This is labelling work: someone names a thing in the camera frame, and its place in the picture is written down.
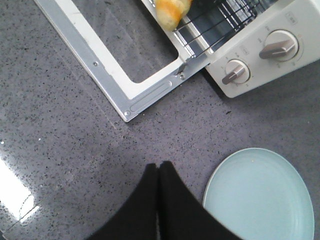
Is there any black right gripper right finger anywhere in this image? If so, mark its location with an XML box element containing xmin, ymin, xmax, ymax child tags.
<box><xmin>158</xmin><ymin>161</ymin><xmax>240</xmax><ymax>240</ymax></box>

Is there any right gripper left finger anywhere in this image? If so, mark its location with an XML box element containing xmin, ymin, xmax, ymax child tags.
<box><xmin>88</xmin><ymin>163</ymin><xmax>158</xmax><ymax>240</ymax></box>

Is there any oven glass door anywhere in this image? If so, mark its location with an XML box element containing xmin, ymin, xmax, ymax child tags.
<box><xmin>35</xmin><ymin>0</ymin><xmax>209</xmax><ymax>122</ymax></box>

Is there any golden croissant bread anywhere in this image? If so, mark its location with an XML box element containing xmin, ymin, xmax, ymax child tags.
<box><xmin>154</xmin><ymin>0</ymin><xmax>193</xmax><ymax>32</ymax></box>

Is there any lower oven control knob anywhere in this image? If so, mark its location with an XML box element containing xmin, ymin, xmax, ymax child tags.
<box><xmin>222</xmin><ymin>59</ymin><xmax>251</xmax><ymax>85</ymax></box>

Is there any oven control knob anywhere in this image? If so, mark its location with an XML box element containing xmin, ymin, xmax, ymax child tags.
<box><xmin>222</xmin><ymin>59</ymin><xmax>251</xmax><ymax>85</ymax></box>
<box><xmin>259</xmin><ymin>29</ymin><xmax>299</xmax><ymax>62</ymax></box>

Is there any white Toshiba toaster oven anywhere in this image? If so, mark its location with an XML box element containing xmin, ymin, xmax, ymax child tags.
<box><xmin>139</xmin><ymin>0</ymin><xmax>320</xmax><ymax>99</ymax></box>

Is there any upper oven control knob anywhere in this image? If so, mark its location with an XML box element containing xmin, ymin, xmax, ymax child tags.
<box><xmin>259</xmin><ymin>29</ymin><xmax>299</xmax><ymax>62</ymax></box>

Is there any light green plate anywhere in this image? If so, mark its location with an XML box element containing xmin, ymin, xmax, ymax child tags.
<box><xmin>202</xmin><ymin>147</ymin><xmax>315</xmax><ymax>240</ymax></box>

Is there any oven wire rack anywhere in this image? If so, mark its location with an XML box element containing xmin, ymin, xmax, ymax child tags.
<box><xmin>147</xmin><ymin>0</ymin><xmax>278</xmax><ymax>59</ymax></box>

